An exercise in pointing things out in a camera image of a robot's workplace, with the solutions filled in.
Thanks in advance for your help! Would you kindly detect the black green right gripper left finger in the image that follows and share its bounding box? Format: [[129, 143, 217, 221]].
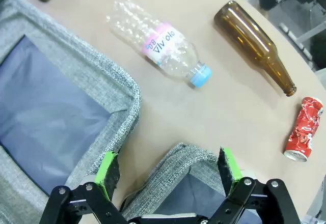
[[38, 151, 128, 224]]

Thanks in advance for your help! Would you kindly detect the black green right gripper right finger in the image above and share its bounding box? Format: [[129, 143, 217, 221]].
[[208, 147, 302, 224]]

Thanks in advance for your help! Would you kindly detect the crushed red can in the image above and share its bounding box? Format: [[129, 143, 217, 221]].
[[283, 96, 324, 162]]

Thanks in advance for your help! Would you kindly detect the brown glass bottle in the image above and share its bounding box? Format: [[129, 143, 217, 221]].
[[213, 0, 297, 98]]

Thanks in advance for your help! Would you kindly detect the clear plastic bottle pink label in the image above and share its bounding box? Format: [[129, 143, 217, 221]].
[[105, 0, 213, 89]]

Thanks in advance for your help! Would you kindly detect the grey fabric basket can label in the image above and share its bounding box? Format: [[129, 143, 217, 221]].
[[119, 142, 263, 224]]

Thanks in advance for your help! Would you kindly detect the grey fabric basket plastic label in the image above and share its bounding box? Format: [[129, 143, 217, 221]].
[[0, 0, 142, 224]]

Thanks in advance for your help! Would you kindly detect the grey metal floor frame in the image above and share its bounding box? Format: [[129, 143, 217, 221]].
[[279, 0, 326, 59]]

